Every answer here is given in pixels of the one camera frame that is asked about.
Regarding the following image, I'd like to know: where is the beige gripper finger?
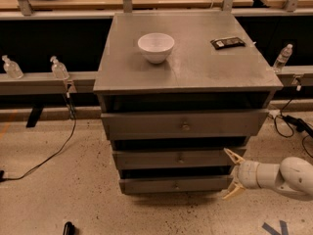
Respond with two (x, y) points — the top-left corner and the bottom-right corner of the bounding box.
(224, 148), (245, 165)
(223, 182), (246, 200)

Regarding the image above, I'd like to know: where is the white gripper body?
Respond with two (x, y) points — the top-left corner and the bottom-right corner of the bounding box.
(234, 161), (259, 189)

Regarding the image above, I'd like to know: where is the grey drawer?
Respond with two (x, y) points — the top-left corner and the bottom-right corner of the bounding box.
(119, 175), (232, 195)
(112, 149), (234, 169)
(102, 110), (268, 140)

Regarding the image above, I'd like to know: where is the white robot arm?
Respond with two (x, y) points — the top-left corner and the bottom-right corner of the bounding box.
(223, 148), (313, 201)

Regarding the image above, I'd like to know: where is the grey top drawer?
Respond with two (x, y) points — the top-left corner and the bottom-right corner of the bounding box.
(102, 110), (268, 140)

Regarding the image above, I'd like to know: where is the grey bottom drawer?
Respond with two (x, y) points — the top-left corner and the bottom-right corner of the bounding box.
(119, 175), (232, 195)

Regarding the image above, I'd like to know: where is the grey drawer cabinet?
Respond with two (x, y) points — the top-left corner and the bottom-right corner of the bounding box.
(94, 12), (283, 180)

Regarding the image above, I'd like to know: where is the clear water bottle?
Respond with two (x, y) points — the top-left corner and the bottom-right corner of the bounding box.
(273, 44), (292, 73)

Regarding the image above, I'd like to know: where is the white ceramic bowl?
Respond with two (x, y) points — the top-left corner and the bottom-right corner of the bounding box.
(138, 33), (175, 64)

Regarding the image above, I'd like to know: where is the black object on floor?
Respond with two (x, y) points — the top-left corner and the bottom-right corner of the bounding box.
(63, 221), (75, 235)

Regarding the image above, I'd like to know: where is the clear pump bottle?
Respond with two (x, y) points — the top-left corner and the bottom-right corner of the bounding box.
(50, 56), (69, 80)
(2, 55), (23, 79)

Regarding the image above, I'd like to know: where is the clear pump bottle far left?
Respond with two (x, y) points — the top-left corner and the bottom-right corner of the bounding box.
(2, 55), (23, 79)

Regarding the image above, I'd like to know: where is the black power adapter cable right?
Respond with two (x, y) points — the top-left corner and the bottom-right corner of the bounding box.
(267, 85), (313, 159)

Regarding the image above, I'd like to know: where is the grey metal rail shelf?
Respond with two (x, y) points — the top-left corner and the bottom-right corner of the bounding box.
(0, 66), (313, 96)

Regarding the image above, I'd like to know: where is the black floor cable left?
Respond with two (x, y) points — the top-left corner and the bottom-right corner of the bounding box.
(0, 83), (77, 183)

